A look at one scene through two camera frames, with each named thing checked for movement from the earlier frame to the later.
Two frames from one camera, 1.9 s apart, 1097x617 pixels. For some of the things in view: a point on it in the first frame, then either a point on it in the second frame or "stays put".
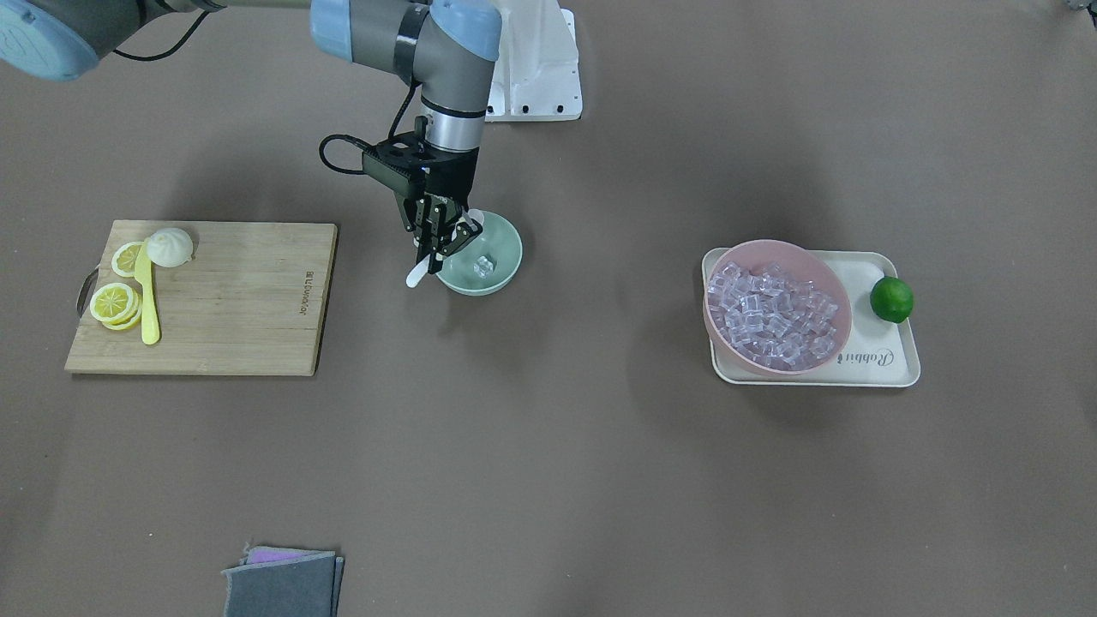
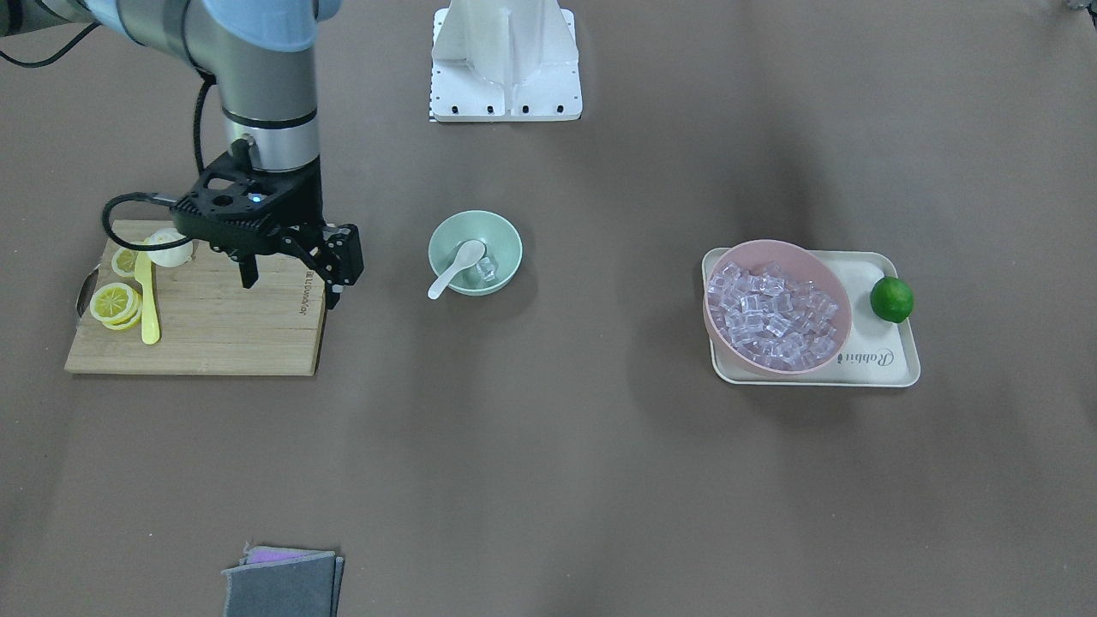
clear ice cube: [483, 266] stays put
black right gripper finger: [465, 232] → [332, 293]
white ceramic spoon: [474, 217] → [470, 253]
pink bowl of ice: [776, 307] stays put
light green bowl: [486, 264] stays put
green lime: [891, 299] stays put
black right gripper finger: [429, 236] → [248, 270]
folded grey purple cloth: [284, 583] stays put
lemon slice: [116, 306] stays put
